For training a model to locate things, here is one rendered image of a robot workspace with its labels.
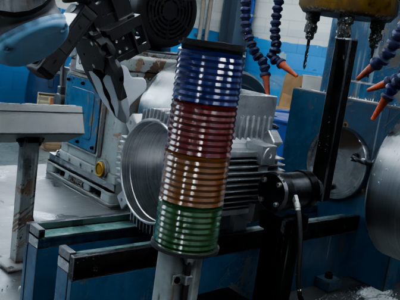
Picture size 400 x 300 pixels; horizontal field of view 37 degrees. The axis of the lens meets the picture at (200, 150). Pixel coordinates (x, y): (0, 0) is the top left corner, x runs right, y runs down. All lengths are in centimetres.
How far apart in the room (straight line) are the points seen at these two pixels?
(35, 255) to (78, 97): 71
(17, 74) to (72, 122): 578
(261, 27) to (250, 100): 729
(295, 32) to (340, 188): 665
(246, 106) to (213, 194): 42
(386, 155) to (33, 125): 55
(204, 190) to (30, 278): 44
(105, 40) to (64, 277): 32
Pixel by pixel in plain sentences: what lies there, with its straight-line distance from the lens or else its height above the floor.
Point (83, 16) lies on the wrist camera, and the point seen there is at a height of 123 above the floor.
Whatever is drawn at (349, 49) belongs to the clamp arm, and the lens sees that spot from 93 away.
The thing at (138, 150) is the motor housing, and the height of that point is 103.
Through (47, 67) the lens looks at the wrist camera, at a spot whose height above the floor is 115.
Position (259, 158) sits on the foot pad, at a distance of 91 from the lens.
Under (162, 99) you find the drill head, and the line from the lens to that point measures 128.
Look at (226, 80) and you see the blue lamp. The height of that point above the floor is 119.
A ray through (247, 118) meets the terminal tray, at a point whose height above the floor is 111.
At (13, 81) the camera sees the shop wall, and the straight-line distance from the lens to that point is 679.
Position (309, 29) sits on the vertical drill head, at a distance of 114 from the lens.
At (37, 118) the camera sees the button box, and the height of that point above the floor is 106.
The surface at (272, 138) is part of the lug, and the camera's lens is 95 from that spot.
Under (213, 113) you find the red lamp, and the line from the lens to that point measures 50.
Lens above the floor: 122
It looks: 10 degrees down
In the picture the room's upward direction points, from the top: 8 degrees clockwise
